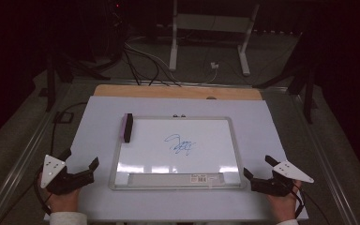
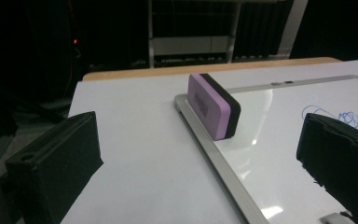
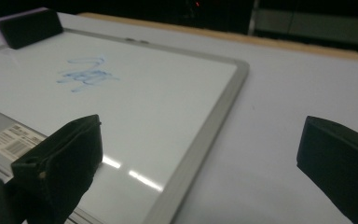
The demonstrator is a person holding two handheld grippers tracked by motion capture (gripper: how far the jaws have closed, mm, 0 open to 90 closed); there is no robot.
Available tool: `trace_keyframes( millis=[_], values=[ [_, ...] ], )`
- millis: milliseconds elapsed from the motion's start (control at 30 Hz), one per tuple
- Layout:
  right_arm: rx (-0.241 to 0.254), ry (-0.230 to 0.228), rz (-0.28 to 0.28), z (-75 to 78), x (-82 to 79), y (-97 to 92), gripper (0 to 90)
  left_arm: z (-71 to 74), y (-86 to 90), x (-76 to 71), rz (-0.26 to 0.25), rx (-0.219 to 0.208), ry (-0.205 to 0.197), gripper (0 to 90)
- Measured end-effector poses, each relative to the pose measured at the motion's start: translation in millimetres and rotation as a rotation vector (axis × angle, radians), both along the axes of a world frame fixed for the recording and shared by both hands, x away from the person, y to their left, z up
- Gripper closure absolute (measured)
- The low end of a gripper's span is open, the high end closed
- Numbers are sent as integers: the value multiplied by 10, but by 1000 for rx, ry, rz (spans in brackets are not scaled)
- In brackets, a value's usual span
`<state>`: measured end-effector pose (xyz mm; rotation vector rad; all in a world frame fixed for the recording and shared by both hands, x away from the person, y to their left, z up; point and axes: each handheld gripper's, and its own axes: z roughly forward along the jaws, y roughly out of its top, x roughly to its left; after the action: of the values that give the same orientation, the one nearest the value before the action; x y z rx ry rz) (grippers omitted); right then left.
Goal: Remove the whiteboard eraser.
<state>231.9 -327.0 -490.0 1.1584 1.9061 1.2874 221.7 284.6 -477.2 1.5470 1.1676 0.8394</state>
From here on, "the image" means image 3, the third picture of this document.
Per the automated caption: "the black whiteboard eraser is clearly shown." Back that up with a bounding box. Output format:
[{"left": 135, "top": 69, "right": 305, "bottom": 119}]
[{"left": 0, "top": 7, "right": 64, "bottom": 50}]

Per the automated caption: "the white whiteboard with grey frame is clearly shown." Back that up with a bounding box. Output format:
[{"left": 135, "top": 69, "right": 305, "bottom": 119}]
[{"left": 0, "top": 27, "right": 251, "bottom": 224}]

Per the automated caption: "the dark equipment rack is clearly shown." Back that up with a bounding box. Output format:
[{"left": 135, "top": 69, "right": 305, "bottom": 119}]
[{"left": 176, "top": 0, "right": 250, "bottom": 34}]

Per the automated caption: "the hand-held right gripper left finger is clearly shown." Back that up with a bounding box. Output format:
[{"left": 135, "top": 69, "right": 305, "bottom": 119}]
[{"left": 10, "top": 114, "right": 103, "bottom": 224}]

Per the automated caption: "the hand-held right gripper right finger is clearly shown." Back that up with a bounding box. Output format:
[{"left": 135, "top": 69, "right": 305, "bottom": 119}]
[{"left": 296, "top": 115, "right": 358, "bottom": 224}]

